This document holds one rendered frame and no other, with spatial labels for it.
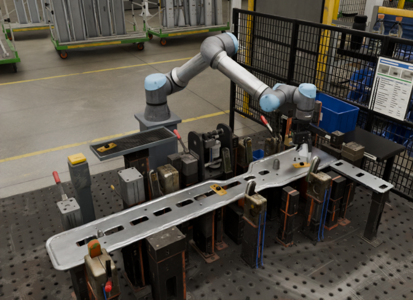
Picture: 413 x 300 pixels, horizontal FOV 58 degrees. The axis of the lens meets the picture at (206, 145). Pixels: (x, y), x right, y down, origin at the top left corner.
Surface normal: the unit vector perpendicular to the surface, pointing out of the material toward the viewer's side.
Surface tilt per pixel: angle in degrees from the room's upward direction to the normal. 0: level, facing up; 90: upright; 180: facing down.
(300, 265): 0
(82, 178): 90
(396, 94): 90
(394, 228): 0
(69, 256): 0
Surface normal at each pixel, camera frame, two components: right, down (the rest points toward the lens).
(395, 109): -0.83, 0.25
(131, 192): 0.55, 0.38
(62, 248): 0.00, -0.89
